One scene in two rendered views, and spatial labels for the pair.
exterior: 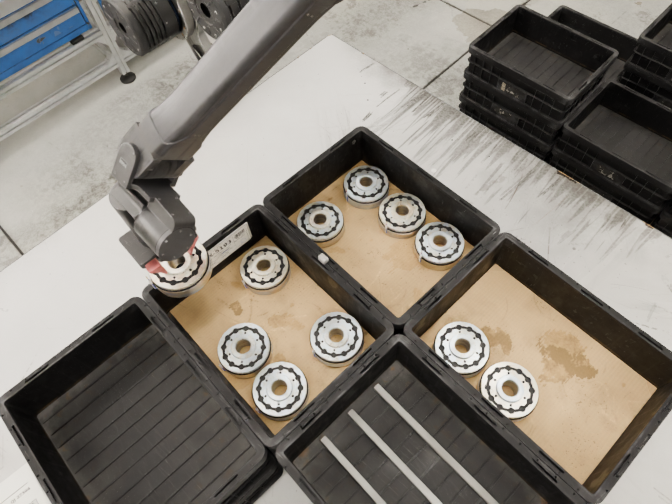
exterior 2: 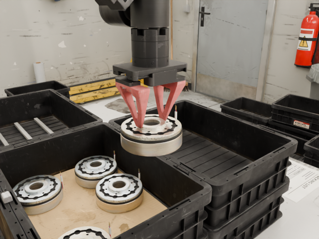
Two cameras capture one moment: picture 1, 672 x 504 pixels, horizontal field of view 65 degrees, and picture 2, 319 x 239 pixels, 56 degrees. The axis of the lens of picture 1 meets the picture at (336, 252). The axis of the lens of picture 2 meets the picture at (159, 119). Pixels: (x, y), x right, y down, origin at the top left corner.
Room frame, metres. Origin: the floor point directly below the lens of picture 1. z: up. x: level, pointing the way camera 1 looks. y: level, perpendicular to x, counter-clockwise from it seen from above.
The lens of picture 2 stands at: (0.91, 0.27, 1.25)
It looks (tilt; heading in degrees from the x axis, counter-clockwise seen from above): 23 degrees down; 179
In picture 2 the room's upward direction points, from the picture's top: straight up
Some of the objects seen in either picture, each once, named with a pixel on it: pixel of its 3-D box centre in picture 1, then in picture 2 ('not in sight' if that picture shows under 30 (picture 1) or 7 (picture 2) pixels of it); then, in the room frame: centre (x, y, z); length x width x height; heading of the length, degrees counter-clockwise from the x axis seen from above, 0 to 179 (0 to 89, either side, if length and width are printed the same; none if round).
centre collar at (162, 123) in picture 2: (177, 261); (151, 123); (0.46, 0.27, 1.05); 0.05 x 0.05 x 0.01
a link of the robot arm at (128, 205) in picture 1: (138, 205); (147, 9); (0.45, 0.27, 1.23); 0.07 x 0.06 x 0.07; 39
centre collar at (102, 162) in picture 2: (279, 387); (96, 164); (0.28, 0.13, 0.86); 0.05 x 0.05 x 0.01
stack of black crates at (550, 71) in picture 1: (525, 99); not in sight; (1.40, -0.76, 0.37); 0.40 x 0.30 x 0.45; 40
